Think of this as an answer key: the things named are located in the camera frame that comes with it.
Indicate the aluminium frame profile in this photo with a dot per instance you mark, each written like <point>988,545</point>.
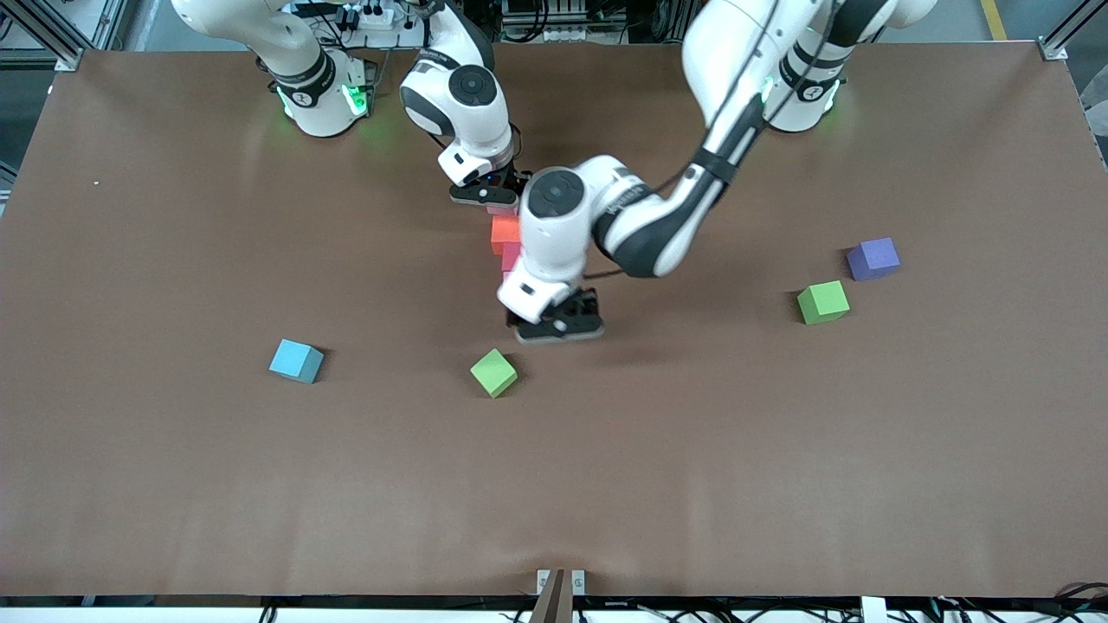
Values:
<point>67,59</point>
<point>1052,48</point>

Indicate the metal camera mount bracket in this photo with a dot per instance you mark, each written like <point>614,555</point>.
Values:
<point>558,597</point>

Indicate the white power strip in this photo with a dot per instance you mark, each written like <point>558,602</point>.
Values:
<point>374,16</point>

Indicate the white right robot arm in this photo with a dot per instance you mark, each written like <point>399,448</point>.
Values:
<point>467,112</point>

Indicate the orange foam block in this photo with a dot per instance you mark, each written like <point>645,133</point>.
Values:
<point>505,234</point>

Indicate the green foam block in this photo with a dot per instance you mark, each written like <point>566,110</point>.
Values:
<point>494,373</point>
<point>822,302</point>

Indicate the large brown table mat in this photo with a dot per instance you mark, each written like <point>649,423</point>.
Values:
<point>554,484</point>

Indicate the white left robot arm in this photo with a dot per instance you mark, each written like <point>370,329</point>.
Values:
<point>658,234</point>

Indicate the crimson red foam block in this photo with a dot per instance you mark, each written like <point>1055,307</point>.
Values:
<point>511,258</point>

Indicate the purple foam block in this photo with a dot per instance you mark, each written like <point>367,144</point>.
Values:
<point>874,259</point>

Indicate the blue foam block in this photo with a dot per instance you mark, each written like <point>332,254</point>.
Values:
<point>296,362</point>

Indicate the metal rack equipment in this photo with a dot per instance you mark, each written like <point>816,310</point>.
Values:
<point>563,26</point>

